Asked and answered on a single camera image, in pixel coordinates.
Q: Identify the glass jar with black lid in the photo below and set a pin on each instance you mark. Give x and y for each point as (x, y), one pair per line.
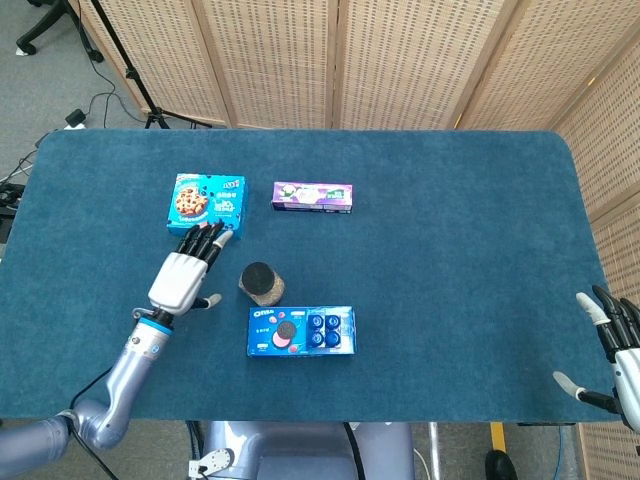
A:
(260, 280)

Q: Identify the teal carpet table cover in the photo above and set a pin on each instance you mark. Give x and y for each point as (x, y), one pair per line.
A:
(450, 275)

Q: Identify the purple snack box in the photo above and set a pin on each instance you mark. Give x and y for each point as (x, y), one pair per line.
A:
(310, 195)

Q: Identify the black floor device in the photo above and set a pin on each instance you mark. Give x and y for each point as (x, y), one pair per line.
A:
(10, 195)

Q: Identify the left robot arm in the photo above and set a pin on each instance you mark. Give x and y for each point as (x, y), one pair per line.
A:
(130, 370)

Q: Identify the grey robot torso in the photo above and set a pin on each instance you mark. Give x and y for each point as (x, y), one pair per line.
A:
(300, 450)

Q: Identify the blue Oreo cookie box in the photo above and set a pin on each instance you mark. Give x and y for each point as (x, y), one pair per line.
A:
(265, 330)

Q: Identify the black power adapter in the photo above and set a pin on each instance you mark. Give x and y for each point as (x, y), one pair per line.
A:
(76, 117)

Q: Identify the black office chair base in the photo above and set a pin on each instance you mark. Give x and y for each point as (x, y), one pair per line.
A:
(70, 20)

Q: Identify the black tripod stand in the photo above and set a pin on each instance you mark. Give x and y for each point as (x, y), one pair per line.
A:
(131, 72)

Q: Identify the yellow bar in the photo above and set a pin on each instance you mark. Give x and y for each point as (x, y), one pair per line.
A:
(497, 435)

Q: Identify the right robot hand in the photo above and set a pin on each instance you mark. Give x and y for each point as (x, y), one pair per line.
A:
(627, 370)

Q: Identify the black caster wheel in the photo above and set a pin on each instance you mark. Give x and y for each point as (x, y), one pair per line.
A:
(500, 465)

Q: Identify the light blue cookie box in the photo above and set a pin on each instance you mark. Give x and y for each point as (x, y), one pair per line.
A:
(220, 200)

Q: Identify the wicker folding screen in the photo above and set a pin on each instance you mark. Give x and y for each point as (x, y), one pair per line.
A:
(280, 60)

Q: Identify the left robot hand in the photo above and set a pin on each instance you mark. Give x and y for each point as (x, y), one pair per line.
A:
(177, 280)

